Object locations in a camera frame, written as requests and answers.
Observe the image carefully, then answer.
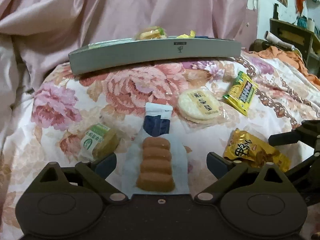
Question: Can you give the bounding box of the brown pastry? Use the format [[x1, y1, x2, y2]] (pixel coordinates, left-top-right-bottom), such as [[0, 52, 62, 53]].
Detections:
[[121, 102, 190, 198]]

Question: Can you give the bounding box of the golden yellow snack packet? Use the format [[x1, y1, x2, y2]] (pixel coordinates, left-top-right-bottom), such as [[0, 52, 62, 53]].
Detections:
[[223, 128, 291, 172]]

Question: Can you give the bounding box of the green mung bean cake packet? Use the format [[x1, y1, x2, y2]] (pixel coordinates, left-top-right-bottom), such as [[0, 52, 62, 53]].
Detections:
[[80, 123, 120, 161]]

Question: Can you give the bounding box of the round rice cracker packet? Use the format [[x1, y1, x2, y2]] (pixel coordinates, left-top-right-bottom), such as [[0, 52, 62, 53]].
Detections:
[[177, 88, 227, 125]]

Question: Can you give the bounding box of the yellow green biscuit packet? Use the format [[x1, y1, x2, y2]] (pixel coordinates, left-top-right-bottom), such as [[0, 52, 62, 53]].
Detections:
[[223, 71, 258, 116]]

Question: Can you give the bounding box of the floral bedspread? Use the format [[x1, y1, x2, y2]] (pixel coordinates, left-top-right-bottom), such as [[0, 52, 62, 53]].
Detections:
[[1, 52, 319, 239]]

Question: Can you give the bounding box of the orange clothing pile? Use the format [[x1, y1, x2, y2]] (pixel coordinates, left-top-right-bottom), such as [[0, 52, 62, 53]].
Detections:
[[253, 46, 320, 90]]

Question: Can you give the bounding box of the grey cardboard box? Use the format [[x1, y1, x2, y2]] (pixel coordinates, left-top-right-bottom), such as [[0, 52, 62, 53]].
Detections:
[[68, 36, 241, 75]]

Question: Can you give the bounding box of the dark wooden cabinet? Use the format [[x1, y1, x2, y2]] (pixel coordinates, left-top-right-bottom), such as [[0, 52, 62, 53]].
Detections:
[[270, 3, 319, 77]]

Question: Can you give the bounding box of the white rolled paper tube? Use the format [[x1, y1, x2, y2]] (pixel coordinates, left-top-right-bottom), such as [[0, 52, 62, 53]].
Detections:
[[264, 31, 295, 51]]

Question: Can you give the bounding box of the sandwich cracker packet in box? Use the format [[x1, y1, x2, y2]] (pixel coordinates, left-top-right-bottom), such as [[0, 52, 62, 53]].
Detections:
[[135, 26, 168, 40]]

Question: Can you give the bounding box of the pink satin curtain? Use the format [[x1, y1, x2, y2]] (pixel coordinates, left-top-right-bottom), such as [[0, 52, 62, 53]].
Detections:
[[1, 0, 248, 101]]

